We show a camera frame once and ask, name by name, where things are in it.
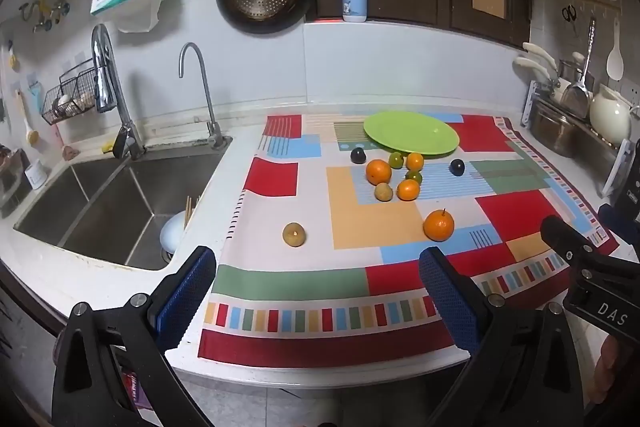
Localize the large orange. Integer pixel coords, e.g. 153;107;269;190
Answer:
365;159;393;186

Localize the orange with stem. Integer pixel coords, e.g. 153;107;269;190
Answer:
423;208;456;242

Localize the gooseneck faucet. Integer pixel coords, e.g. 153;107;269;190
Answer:
178;42;225;150

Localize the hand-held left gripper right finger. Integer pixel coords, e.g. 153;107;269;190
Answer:
419;247;586;427

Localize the white-handled knife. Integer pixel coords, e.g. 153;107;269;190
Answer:
522;41;560;78
512;56;555;86

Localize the person's right hand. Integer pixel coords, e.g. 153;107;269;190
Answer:
594;336;624;402

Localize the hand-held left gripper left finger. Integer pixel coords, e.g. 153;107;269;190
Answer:
52;246;218;427

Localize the white rice spoon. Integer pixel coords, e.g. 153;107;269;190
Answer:
606;17;625;82

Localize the metal dish rack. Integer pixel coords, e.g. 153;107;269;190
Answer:
520;79;637;198

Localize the colourful patterned tablecloth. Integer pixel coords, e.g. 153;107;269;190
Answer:
197;112;621;368

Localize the white ceramic pitcher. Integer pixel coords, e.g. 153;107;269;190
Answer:
589;84;633;146

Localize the white cup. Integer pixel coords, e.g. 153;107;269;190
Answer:
23;157;49;188

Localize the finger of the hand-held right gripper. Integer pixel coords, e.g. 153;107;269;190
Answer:
597;203;640;262
540;215;640;305

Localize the pull-out kitchen faucet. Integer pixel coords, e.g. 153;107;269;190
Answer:
91;24;147;160

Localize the white bowl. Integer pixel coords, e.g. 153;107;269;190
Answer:
159;210;189;254

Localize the stainless steel sink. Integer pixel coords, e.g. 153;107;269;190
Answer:
12;134;233;272

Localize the black wire basket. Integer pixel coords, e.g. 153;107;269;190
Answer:
41;59;102;126

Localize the green plate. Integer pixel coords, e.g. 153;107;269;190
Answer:
363;111;460;158

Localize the wooden-handled dish brush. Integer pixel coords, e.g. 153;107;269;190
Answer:
16;89;41;146

